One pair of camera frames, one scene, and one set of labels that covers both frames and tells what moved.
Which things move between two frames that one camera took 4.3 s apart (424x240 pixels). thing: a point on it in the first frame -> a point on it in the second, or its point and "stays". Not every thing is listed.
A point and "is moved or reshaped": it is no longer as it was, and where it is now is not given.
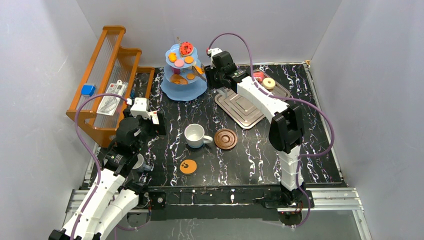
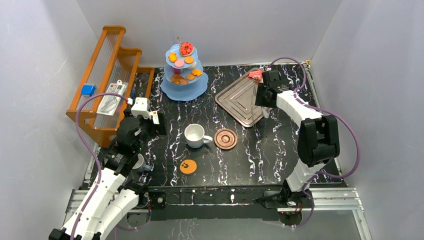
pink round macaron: [179, 63] stays
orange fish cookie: [199, 70] is moved or reshaped
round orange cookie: [189, 59] stays
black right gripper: [211, 83] -> [259, 100]
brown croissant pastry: [178, 79] stays
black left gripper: [160, 124] stays
